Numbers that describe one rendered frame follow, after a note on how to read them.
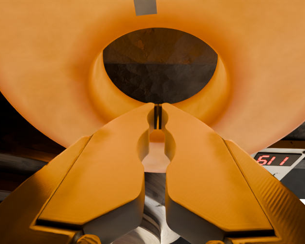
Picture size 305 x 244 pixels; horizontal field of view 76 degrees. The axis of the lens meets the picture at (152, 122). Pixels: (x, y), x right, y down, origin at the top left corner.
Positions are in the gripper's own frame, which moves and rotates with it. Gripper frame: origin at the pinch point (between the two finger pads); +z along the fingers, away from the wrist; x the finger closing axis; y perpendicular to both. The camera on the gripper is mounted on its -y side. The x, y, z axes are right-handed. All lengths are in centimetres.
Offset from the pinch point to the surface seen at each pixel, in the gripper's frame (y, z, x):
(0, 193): 9.0, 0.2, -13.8
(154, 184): 13.9, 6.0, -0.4
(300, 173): 546, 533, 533
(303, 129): 13.7, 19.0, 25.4
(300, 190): 564, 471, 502
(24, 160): 5.7, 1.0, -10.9
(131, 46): -1.7, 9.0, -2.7
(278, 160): 20.7, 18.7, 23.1
